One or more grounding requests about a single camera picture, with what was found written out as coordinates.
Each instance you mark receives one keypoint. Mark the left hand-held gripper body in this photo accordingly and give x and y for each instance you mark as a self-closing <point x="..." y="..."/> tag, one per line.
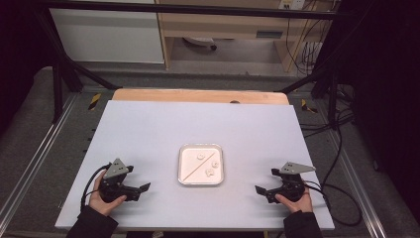
<point x="114" y="170"/>

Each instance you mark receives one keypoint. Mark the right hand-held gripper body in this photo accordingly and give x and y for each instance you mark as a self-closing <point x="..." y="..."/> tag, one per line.
<point x="290" y="190"/>

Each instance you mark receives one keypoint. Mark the small white piece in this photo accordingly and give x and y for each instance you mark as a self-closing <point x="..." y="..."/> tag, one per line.
<point x="210" y="172"/>
<point x="215" y="164"/>
<point x="201" y="156"/>

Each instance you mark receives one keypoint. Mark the square metal tray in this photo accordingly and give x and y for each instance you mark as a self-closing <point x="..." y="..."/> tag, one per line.
<point x="189" y="158"/>

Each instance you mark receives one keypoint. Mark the thin wooden skewer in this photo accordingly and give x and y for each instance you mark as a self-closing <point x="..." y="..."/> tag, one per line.
<point x="198" y="167"/>

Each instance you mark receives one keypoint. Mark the person's right hand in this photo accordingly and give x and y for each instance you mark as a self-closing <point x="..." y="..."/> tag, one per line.
<point x="298" y="205"/>

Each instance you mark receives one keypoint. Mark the person's left hand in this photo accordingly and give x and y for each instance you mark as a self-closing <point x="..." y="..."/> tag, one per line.
<point x="100" y="203"/>

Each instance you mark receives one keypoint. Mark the white board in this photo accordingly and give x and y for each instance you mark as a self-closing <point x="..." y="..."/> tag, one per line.
<point x="148" y="132"/>

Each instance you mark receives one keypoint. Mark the wooden table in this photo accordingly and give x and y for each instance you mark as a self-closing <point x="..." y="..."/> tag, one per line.
<point x="198" y="95"/>

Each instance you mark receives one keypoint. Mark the black metal stand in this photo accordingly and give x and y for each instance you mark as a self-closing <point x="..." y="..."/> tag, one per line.
<point x="327" y="79"/>
<point x="61" y="72"/>

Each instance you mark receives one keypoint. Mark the white cabinet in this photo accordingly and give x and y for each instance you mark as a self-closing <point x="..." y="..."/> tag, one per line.
<point x="105" y="33"/>

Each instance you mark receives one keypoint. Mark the white chair base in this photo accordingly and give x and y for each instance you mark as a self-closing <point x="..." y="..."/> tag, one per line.
<point x="199" y="42"/>

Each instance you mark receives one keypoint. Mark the light wooden desk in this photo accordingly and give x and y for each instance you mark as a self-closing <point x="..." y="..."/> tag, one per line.
<point x="224" y="24"/>

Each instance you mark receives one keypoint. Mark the black metal crossbar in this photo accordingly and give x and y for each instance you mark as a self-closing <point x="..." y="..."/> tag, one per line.
<point x="198" y="10"/>

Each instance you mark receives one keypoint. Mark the aluminium rail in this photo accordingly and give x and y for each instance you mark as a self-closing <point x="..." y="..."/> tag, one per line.
<point x="356" y="181"/>
<point x="36" y="155"/>

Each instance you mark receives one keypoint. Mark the white wall socket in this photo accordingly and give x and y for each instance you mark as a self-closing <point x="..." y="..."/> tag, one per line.
<point x="292" y="4"/>

